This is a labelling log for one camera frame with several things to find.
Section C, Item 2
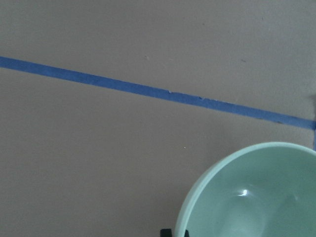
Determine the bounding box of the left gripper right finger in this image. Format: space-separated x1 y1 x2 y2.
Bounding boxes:
184 230 190 237

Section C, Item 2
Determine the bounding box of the green bowl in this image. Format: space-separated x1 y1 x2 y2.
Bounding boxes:
174 142 316 237

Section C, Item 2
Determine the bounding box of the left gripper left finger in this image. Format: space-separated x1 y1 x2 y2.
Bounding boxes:
159 229 172 237

